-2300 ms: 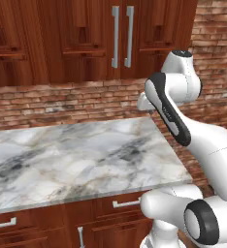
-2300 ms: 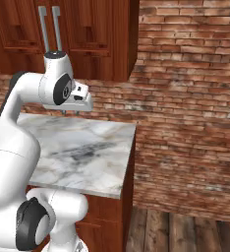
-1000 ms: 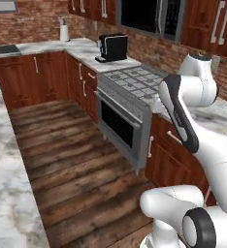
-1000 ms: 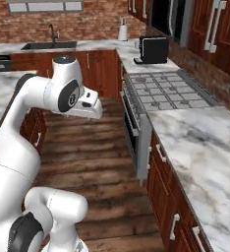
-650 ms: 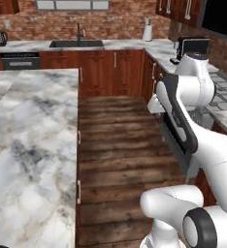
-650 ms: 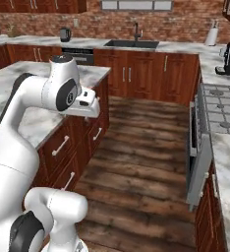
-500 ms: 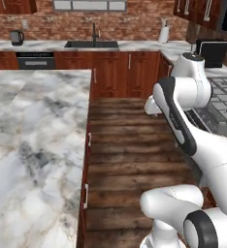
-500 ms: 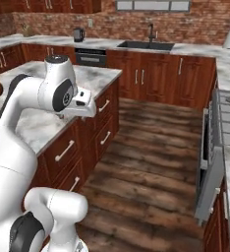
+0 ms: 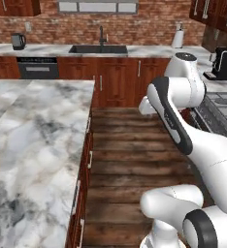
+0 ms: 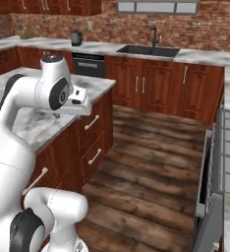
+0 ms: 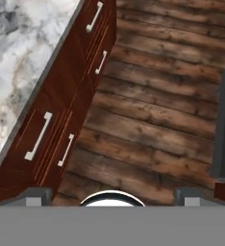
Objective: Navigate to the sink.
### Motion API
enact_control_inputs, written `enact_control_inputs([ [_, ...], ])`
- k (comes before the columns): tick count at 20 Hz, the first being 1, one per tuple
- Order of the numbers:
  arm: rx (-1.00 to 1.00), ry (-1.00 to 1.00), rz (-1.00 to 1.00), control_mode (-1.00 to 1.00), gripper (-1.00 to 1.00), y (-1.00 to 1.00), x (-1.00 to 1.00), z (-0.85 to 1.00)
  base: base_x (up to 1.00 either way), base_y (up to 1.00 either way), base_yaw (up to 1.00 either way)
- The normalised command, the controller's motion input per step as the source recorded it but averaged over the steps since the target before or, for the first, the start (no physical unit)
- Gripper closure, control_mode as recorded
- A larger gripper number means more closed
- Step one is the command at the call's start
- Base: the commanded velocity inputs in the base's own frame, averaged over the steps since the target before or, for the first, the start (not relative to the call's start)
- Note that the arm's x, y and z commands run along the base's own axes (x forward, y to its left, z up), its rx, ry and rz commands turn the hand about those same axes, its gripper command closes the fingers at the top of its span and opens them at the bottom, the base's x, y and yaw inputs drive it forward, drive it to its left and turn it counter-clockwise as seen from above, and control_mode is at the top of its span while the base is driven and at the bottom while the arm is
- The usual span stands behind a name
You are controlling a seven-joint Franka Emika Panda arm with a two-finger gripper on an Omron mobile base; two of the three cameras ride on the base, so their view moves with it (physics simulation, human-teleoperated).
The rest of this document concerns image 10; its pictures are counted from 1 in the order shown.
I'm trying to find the red-brown corner base cupboards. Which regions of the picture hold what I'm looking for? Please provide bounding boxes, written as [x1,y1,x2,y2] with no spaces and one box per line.
[0,46,74,81]

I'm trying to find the red-brown cupboards with sink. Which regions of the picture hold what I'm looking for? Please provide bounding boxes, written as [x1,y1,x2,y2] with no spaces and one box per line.
[104,54,226,126]

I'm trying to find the black sink tap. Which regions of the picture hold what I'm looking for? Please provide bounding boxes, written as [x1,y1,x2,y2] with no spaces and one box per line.
[149,26,162,49]

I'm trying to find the silver drawer handle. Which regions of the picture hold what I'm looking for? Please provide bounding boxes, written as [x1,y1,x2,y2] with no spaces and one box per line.
[84,114,101,131]
[87,148,103,166]

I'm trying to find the red-brown island drawer front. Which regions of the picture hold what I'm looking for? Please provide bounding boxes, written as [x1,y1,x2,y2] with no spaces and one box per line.
[80,132,106,185]
[77,96,105,150]

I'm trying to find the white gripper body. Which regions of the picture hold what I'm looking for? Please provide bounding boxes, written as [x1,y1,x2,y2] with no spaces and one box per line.
[56,96,93,117]

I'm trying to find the silver cupboard door handle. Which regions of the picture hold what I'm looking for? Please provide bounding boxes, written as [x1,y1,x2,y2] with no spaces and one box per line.
[21,166,49,197]

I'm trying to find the grey framed window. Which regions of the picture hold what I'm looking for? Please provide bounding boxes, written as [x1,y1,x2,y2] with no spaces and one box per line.
[115,0,201,16]

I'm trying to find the brown rounded object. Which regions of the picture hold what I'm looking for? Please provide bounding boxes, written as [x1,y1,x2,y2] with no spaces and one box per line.
[18,27,33,40]

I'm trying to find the red-brown wall cupboards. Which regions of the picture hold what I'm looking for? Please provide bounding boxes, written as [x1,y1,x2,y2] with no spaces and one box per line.
[0,0,103,17]

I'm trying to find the dark sink basin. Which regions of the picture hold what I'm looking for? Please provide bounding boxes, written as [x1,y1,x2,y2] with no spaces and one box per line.
[116,44,181,60]

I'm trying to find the grey dishwasher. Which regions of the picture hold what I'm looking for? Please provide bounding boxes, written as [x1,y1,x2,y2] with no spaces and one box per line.
[71,51,107,79]

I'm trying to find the red-brown island cupboard door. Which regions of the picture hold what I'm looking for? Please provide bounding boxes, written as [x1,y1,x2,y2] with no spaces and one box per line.
[20,121,86,211]

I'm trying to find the grey stove with oven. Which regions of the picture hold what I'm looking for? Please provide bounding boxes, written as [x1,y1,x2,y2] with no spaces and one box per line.
[191,107,230,252]

